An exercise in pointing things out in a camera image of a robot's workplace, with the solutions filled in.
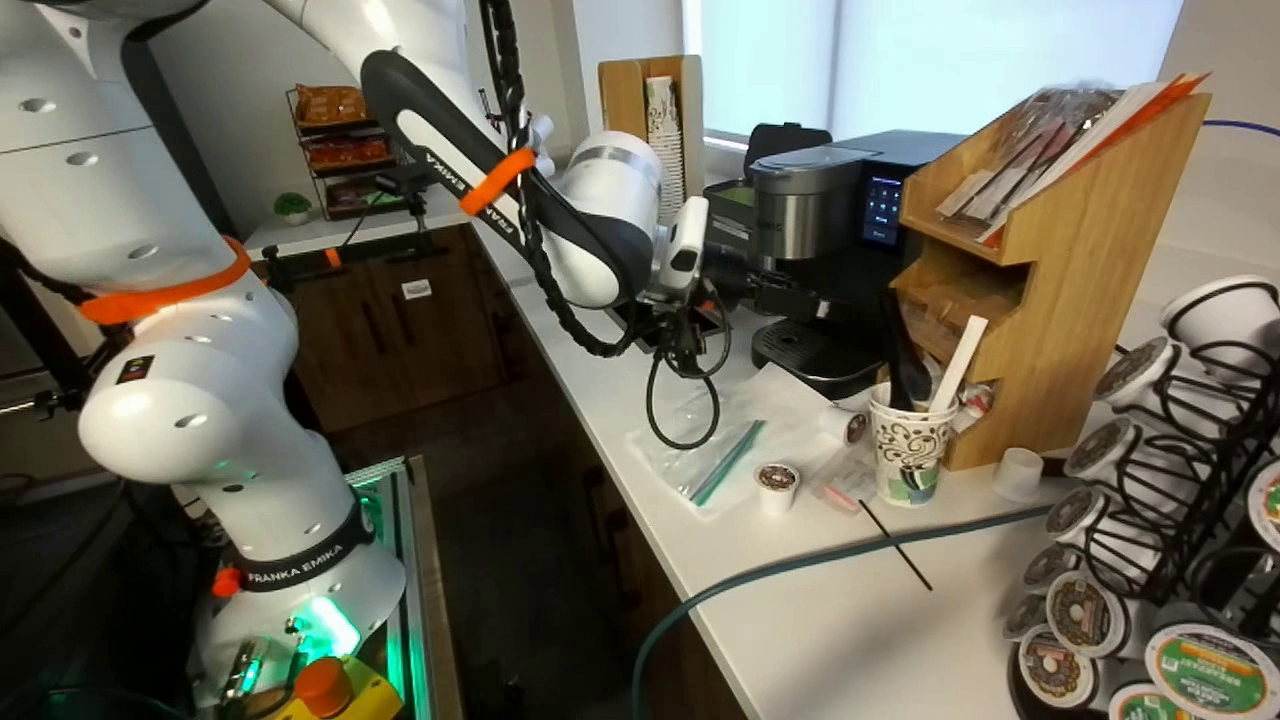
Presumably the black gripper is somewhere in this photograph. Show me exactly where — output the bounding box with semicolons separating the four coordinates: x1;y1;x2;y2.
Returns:
698;217;850;313

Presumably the patterned paper cup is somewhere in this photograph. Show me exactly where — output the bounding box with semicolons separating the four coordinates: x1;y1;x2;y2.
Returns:
870;398;970;514

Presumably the wooden cup dispenser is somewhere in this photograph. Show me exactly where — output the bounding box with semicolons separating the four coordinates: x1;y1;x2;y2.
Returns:
596;51;709;205

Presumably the small white creamer cup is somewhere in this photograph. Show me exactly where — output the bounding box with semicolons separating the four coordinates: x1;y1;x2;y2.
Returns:
995;450;1047;502

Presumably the black pod coffee machine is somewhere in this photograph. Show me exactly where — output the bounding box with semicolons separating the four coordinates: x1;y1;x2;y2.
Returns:
744;130;965;399

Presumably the stainless steel trash can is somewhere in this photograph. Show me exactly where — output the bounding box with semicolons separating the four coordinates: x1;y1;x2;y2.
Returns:
699;120;835;321

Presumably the clear plastic packet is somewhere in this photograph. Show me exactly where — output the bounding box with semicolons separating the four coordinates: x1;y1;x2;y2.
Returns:
689;416;773;514

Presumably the upright coffee pod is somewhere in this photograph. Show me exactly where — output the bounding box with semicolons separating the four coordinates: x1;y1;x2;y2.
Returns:
753;461;808;518

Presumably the stack of paper cups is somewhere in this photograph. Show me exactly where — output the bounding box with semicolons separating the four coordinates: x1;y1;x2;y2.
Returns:
645;72;689;205

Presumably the clear plastic bag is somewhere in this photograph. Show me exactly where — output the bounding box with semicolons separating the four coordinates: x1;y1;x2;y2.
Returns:
629;366;886;520

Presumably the pink sugar packet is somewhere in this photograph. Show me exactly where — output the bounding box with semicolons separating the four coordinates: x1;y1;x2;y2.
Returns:
812;477;870;518

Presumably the wooden condiment organizer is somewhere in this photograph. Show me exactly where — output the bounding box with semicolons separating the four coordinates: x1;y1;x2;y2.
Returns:
881;72;1217;474

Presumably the thin black stir stick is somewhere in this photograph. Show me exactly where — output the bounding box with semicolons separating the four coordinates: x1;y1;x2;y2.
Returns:
857;495;935;598

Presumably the brown lid coffee pod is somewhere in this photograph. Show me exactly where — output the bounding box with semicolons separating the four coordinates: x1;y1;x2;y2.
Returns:
1064;422;1145;488
1046;571;1135;666
1014;627;1105;718
1002;592;1053;644
1022;542;1089;598
1046;488;1113;548
1094;337;1183;416

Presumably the dark under-counter cabinet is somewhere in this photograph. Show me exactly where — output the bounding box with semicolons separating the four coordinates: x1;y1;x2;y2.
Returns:
475;252;744;720

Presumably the white orange-edged booklet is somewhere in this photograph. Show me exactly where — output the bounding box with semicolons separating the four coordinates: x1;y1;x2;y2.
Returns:
976;72;1211;252

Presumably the brown wooden cabinet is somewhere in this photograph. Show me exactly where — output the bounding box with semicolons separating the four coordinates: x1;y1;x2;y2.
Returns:
257;223;531;436

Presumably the wooden snack shelf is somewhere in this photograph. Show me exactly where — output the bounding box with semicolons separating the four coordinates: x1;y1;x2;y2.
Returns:
283;81;406;223

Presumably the green lit robot cart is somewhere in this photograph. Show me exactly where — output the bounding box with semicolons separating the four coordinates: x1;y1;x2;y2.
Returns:
336;452;470;720

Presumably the green lid coffee pod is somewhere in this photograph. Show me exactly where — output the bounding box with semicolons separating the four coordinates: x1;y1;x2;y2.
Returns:
1105;686;1194;720
1145;625;1280;720
1236;463;1280;557

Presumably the yellow box orange button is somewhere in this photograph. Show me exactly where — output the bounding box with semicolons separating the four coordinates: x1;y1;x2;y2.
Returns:
263;654;406;720

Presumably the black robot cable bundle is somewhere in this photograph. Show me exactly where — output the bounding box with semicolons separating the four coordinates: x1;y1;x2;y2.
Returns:
475;0;735;452

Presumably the black camera on tripod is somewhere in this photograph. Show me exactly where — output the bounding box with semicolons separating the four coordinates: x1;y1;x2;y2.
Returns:
318;156;453;272

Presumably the black wire pod carousel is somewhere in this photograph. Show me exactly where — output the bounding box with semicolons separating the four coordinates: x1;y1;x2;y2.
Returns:
1004;277;1280;720

